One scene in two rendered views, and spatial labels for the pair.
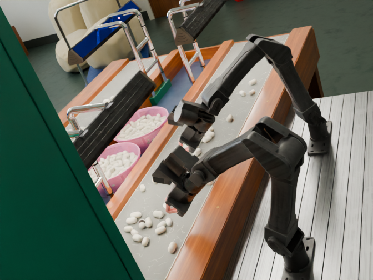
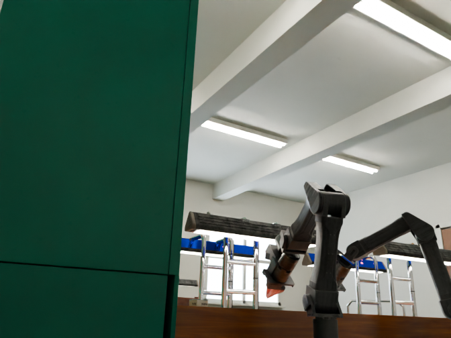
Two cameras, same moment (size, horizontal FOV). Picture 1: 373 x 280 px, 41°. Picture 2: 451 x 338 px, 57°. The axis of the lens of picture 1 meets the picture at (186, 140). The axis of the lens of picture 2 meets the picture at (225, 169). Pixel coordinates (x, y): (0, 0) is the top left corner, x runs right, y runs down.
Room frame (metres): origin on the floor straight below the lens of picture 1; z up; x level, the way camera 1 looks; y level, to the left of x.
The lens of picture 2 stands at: (-0.15, -0.50, 0.74)
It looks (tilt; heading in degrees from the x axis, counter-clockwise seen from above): 20 degrees up; 31
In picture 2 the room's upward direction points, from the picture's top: 2 degrees clockwise
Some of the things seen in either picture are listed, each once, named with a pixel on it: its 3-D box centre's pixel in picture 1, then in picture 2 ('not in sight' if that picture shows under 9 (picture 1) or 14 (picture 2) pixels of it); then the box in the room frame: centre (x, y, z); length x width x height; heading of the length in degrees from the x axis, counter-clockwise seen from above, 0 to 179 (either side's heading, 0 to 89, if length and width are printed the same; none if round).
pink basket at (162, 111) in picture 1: (142, 131); not in sight; (1.97, 0.16, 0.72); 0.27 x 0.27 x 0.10
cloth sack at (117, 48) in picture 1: (114, 38); not in sight; (4.77, 0.29, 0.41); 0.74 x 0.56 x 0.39; 152
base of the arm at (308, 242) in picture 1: (295, 255); (325, 333); (0.96, -0.15, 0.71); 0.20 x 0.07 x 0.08; 151
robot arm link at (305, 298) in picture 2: (285, 238); (321, 306); (0.97, -0.14, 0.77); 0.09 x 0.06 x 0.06; 133
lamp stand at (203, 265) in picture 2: not in sight; (209, 281); (1.62, 0.63, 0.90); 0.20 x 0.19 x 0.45; 147
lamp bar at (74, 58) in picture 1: (105, 29); (345, 263); (2.47, 0.17, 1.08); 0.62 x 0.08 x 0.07; 147
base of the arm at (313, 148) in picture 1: (318, 129); not in sight; (1.49, -0.45, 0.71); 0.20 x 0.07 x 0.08; 151
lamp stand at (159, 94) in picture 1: (132, 58); (358, 292); (2.43, 0.10, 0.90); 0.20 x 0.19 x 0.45; 147
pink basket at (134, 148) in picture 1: (112, 171); not in sight; (1.73, 0.32, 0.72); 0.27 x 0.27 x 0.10
